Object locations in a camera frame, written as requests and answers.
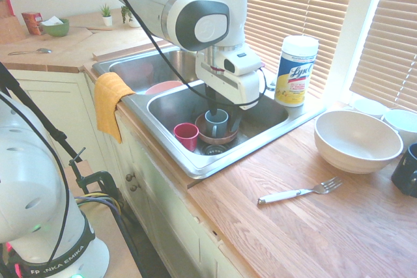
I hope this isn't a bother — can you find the white cup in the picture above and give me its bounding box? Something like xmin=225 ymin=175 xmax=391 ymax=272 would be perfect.
xmin=381 ymin=108 xmax=417 ymax=154

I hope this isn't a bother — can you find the dark navy mug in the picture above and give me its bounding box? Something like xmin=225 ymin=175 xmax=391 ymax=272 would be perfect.
xmin=390 ymin=143 xmax=417 ymax=199

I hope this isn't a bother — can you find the metal spoon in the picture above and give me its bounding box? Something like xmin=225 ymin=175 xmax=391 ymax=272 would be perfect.
xmin=8 ymin=48 xmax=53 ymax=57

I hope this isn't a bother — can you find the grey mug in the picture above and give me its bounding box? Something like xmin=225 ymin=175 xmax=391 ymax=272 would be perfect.
xmin=204 ymin=108 xmax=229 ymax=138

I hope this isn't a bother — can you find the yellow dish cloth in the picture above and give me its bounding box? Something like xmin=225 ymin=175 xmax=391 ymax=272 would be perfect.
xmin=93 ymin=72 xmax=136 ymax=145

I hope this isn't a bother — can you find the trailing plant in white pot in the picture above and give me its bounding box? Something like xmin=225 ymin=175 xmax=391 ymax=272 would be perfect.
xmin=120 ymin=5 xmax=141 ymax=29

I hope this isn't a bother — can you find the red cardboard box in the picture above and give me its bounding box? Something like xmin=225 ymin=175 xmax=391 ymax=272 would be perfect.
xmin=21 ymin=12 xmax=45 ymax=36

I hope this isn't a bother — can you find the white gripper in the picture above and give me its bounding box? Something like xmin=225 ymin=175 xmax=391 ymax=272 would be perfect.
xmin=195 ymin=51 xmax=269 ymax=133

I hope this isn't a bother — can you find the Lysol wipes canister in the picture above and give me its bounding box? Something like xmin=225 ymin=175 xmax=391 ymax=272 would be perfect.
xmin=274 ymin=35 xmax=319 ymax=108

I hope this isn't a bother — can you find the white tissue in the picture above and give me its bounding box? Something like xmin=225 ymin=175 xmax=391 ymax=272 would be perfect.
xmin=40 ymin=16 xmax=65 ymax=27

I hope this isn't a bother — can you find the pink plate in sink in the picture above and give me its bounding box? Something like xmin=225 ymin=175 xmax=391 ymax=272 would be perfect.
xmin=145 ymin=80 xmax=183 ymax=96

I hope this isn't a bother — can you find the white base cabinet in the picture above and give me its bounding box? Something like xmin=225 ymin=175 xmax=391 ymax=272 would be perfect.
xmin=0 ymin=69 xmax=261 ymax=278

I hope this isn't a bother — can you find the spiky plant in white pot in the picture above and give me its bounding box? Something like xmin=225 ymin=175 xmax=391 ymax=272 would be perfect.
xmin=99 ymin=3 xmax=114 ymax=27

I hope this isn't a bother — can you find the sink drain strainer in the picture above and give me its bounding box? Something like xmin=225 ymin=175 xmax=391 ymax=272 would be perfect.
xmin=201 ymin=143 xmax=231 ymax=157

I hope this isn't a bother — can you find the wooden knife block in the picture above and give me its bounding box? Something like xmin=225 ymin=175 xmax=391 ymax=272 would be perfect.
xmin=0 ymin=0 xmax=26 ymax=44

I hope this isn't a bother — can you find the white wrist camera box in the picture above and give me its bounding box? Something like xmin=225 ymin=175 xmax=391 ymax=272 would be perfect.
xmin=223 ymin=48 xmax=263 ymax=77

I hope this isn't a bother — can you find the white window frame post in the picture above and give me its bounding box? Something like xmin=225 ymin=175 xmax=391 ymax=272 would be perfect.
xmin=321 ymin=0 xmax=392 ymax=106

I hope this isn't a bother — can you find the green bowl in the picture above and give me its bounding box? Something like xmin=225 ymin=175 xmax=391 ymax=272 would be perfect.
xmin=41 ymin=17 xmax=70 ymax=38

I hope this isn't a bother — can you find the stainless steel double sink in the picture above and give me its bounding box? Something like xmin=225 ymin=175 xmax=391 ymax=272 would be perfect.
xmin=91 ymin=45 xmax=326 ymax=180

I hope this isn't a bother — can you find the black screw clamp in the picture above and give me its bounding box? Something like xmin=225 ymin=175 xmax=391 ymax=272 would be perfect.
xmin=68 ymin=146 xmax=123 ymax=214

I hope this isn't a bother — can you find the narrow tan window blind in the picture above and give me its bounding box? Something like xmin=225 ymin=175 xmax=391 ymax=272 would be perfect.
xmin=349 ymin=0 xmax=417 ymax=113

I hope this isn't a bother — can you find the bundle of coloured cables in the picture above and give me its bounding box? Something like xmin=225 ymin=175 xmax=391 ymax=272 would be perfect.
xmin=74 ymin=191 xmax=151 ymax=278

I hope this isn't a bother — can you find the white handled metal fork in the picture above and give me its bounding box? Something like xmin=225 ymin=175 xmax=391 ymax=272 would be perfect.
xmin=257 ymin=176 xmax=343 ymax=206

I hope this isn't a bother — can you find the large white bowl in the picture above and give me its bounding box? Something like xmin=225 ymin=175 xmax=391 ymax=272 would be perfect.
xmin=313 ymin=110 xmax=404 ymax=174

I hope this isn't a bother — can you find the brown bowl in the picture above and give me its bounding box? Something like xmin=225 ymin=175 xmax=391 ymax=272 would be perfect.
xmin=194 ymin=113 xmax=240 ymax=145

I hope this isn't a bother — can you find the red cup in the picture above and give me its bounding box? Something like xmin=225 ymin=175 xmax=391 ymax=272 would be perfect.
xmin=173 ymin=122 xmax=200 ymax=152

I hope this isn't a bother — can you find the small white bowl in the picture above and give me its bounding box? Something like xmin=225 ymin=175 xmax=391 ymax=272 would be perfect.
xmin=351 ymin=98 xmax=388 ymax=119

